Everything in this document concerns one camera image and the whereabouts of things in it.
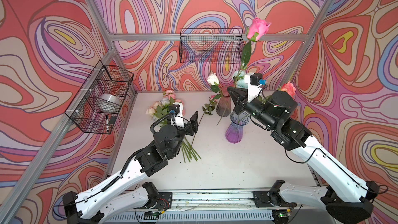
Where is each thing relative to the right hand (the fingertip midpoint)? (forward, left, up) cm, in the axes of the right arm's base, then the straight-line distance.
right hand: (229, 92), depth 58 cm
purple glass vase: (+7, -10, -43) cm, 45 cm away
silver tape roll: (+6, +53, -10) cm, 54 cm away
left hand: (-1, +15, -9) cm, 18 cm away
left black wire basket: (+2, +63, -10) cm, 64 cm away
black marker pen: (0, +55, -18) cm, 58 cm away
